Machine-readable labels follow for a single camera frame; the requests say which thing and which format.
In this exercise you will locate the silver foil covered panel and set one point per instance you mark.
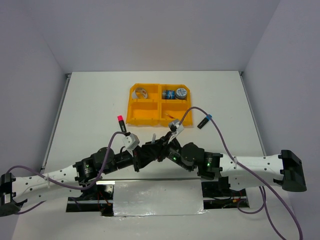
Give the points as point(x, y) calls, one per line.
point(158, 198)

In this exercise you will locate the blue cap black highlighter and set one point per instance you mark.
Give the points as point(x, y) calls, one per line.
point(204, 121)

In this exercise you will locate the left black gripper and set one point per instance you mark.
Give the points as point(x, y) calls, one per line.
point(140, 159)

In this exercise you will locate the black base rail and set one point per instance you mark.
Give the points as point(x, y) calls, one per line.
point(101, 201)

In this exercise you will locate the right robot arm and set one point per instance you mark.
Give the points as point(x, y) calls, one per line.
point(238, 172)

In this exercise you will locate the yellow four-compartment organizer tray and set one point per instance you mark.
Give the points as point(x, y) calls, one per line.
point(150, 112)

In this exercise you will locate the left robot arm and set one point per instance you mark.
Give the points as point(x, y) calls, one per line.
point(82, 176)

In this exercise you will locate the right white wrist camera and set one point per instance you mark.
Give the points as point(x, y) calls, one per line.
point(175, 128)

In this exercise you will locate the pink cap black highlighter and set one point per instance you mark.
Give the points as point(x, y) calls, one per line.
point(121, 123)

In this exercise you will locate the silver clear tape roll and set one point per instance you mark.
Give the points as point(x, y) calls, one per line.
point(139, 93)

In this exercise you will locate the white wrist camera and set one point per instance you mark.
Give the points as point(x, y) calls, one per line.
point(175, 128)
point(130, 142)

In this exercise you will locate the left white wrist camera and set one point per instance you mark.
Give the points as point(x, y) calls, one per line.
point(130, 142)

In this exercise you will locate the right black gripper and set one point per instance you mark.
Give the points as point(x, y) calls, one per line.
point(165, 140)

